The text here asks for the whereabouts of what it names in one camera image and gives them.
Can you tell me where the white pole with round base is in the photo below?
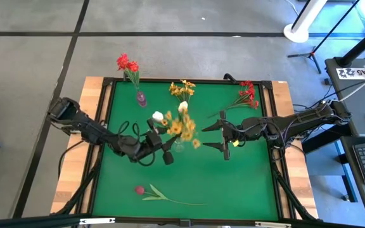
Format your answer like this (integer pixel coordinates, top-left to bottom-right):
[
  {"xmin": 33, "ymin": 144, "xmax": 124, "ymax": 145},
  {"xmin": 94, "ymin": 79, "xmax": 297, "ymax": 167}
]
[{"xmin": 283, "ymin": 0, "xmax": 329, "ymax": 44}]

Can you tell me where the grey side desk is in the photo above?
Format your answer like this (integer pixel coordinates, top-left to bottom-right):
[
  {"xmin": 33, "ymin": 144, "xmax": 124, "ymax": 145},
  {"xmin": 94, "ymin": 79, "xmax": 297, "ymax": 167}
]
[{"xmin": 340, "ymin": 136, "xmax": 365, "ymax": 215}]

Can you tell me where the black tripod stand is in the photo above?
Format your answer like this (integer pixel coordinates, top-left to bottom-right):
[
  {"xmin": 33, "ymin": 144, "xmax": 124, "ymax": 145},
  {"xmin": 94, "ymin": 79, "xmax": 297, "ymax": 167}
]
[{"xmin": 287, "ymin": 0, "xmax": 361, "ymax": 75}]

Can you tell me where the white cable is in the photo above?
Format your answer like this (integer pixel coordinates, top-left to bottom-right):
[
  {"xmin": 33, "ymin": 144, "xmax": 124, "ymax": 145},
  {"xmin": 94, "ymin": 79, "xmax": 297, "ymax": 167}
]
[{"xmin": 337, "ymin": 69, "xmax": 365, "ymax": 104}]

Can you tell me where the black table frame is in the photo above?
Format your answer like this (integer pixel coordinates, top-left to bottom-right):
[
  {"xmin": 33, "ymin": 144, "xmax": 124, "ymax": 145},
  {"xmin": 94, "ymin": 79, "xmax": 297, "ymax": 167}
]
[{"xmin": 51, "ymin": 70, "xmax": 319, "ymax": 228}]

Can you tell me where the thick black pole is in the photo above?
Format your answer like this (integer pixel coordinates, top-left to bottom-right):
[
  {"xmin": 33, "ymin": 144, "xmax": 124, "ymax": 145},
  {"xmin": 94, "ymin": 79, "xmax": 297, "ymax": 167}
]
[{"xmin": 333, "ymin": 19, "xmax": 365, "ymax": 68}]

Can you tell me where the black side desk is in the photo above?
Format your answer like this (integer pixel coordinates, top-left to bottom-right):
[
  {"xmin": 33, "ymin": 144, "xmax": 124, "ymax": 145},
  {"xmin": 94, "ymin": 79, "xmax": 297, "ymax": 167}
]
[{"xmin": 324, "ymin": 56, "xmax": 365, "ymax": 137}]

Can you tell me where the small purple vase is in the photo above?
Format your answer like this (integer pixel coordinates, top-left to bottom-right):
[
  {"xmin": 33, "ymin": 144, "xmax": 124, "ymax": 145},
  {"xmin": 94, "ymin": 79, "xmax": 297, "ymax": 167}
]
[{"xmin": 136, "ymin": 91, "xmax": 148, "ymax": 108}]

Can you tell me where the yellow flower bunch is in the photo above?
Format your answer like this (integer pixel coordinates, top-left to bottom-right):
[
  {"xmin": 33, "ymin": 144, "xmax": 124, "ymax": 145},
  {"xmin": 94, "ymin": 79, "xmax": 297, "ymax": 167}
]
[
  {"xmin": 161, "ymin": 110, "xmax": 202, "ymax": 150},
  {"xmin": 169, "ymin": 79, "xmax": 197, "ymax": 104}
]

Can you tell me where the silver metal bracket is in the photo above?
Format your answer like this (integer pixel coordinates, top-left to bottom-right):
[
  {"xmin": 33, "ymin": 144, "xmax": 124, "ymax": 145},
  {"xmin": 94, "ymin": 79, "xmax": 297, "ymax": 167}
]
[
  {"xmin": 254, "ymin": 221, "xmax": 293, "ymax": 228},
  {"xmin": 79, "ymin": 217, "xmax": 116, "ymax": 226}
]

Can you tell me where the white printed label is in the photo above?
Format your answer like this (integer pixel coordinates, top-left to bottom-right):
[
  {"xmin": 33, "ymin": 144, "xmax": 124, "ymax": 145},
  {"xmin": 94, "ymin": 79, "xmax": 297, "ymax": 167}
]
[{"xmin": 336, "ymin": 66, "xmax": 365, "ymax": 80}]

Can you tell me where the red flower bunch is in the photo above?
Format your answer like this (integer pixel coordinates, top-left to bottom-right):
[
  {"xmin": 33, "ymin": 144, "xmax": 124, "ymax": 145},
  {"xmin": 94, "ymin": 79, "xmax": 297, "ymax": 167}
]
[
  {"xmin": 116, "ymin": 53, "xmax": 141, "ymax": 93},
  {"xmin": 207, "ymin": 80, "xmax": 260, "ymax": 118}
]

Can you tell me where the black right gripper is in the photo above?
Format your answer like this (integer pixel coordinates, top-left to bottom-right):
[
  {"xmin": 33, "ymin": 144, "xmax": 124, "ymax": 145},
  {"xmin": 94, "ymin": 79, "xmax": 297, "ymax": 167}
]
[{"xmin": 201, "ymin": 110, "xmax": 267, "ymax": 162}]

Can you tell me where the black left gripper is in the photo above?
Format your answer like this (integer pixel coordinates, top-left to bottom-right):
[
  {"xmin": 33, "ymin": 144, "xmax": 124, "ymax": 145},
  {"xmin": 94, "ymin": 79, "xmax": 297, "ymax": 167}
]
[{"xmin": 118, "ymin": 118, "xmax": 179, "ymax": 166}]

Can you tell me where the green table mat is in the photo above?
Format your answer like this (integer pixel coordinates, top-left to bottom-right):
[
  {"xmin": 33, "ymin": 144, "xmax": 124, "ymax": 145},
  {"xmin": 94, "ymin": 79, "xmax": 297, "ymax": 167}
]
[{"xmin": 91, "ymin": 80, "xmax": 280, "ymax": 222}]

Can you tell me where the red tulip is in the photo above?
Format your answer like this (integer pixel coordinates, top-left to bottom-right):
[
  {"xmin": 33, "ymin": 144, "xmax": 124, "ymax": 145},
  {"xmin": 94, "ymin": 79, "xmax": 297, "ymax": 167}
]
[{"xmin": 134, "ymin": 184, "xmax": 206, "ymax": 207}]

